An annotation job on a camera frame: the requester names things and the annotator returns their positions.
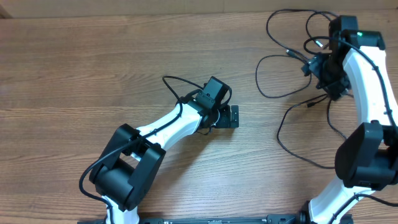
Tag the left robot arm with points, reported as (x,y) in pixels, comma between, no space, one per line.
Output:
(127,167)

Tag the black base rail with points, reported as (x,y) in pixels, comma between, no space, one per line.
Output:
(269,219)

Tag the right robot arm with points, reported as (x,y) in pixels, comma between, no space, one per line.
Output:
(366,162)

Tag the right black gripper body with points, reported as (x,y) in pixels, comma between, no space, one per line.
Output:
(315,71)

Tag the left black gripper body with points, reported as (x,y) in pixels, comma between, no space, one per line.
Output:
(226,119)

